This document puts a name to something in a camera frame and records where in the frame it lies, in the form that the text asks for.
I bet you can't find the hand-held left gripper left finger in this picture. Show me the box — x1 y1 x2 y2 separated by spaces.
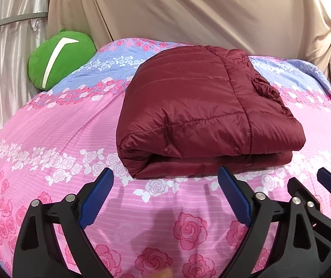
12 167 114 278

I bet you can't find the green plush pillow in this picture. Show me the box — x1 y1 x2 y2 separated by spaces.
28 29 97 91

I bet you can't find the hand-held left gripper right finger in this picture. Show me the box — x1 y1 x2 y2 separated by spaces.
217 166 320 278

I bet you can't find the pink rose print bedsheet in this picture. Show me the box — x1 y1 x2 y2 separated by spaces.
0 37 331 278

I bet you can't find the beige backdrop cloth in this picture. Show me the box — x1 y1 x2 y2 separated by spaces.
46 0 331 61

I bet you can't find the maroon quilted puffer jacket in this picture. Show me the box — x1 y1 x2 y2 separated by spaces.
116 45 305 180

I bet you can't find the white satin curtain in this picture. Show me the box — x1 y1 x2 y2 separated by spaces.
0 0 56 151

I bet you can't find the grey metal rod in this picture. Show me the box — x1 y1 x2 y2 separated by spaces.
0 12 49 35

